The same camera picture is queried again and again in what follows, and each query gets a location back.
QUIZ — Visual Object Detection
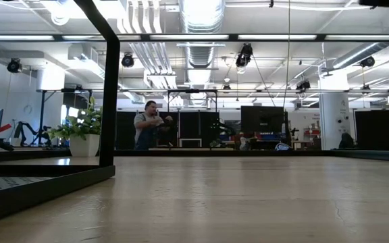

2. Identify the person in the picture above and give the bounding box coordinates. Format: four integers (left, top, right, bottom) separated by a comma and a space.
133, 100, 174, 151

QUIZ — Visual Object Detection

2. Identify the black office chair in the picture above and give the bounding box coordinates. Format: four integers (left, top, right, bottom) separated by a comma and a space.
338, 132, 355, 150

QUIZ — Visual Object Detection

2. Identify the black perforated tray with handle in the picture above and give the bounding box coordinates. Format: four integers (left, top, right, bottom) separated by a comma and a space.
0, 0, 121, 226

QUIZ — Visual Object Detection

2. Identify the black background rig frame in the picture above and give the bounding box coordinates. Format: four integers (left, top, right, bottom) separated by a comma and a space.
36, 86, 93, 146

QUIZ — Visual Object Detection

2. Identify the green plant in white pot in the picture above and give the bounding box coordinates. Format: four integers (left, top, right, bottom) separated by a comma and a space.
47, 97, 103, 158

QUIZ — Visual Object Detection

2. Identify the black partition wall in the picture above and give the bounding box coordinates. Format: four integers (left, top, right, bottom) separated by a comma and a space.
355, 109, 389, 151
115, 110, 221, 151

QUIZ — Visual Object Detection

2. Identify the black beam with lights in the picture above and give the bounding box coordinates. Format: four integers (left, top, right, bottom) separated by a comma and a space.
0, 32, 389, 43

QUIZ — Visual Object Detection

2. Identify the white column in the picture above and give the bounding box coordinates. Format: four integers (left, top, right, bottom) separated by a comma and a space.
318, 72, 351, 151

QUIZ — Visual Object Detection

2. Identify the black computer monitor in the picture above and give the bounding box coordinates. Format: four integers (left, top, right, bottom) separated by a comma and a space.
240, 105, 286, 134

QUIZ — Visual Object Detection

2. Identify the silver ventilation duct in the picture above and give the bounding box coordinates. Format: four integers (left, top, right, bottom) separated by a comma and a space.
179, 0, 226, 68

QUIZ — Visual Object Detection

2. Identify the black aluminium frame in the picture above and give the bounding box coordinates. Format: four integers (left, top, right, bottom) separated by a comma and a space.
0, 149, 389, 163

